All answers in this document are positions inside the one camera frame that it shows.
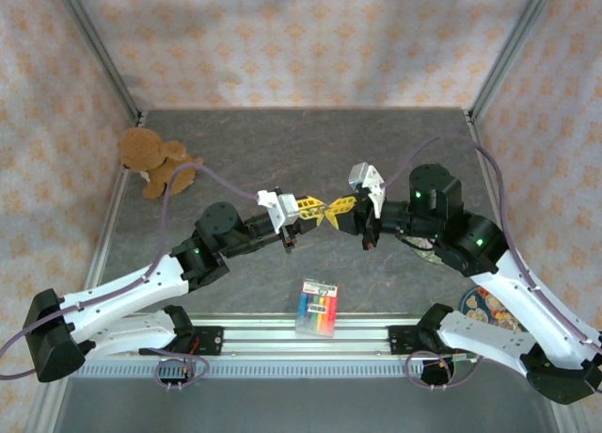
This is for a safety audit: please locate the rainbow marker pack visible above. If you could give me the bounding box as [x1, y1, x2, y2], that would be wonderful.
[294, 278, 341, 338]

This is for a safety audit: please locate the brown teddy bear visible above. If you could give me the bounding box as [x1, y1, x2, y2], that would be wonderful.
[117, 127, 204, 200]

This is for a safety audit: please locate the blue cartoon plate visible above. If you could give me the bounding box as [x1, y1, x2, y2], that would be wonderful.
[458, 285, 528, 333]

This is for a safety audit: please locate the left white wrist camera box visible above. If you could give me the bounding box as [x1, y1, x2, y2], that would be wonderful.
[256, 187, 301, 232]

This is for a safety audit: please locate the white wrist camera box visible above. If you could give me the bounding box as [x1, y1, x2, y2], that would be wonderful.
[347, 162, 388, 217]
[256, 187, 301, 232]

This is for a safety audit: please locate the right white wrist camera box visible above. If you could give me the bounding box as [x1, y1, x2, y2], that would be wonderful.
[347, 162, 388, 217]

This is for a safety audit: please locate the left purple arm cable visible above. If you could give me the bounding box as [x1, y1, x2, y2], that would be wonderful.
[0, 162, 260, 391]

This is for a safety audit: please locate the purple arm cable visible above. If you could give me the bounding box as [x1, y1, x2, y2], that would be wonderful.
[383, 135, 602, 391]
[0, 162, 260, 391]

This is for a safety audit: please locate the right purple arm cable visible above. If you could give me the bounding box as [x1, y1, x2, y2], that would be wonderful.
[383, 135, 602, 391]

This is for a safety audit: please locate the aluminium table side rail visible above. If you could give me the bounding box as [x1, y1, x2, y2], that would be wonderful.
[463, 110, 556, 321]
[74, 112, 147, 321]

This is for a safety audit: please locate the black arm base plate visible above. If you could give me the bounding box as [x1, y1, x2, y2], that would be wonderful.
[185, 326, 225, 358]
[388, 324, 476, 357]

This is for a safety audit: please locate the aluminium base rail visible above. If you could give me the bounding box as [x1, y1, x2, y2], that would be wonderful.
[49, 313, 563, 359]

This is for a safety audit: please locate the grey slotted cable duct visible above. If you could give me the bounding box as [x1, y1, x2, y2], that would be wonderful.
[70, 361, 551, 380]

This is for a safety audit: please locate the aluminium frame post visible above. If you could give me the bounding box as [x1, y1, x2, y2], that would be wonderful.
[49, 0, 145, 126]
[467, 0, 561, 121]

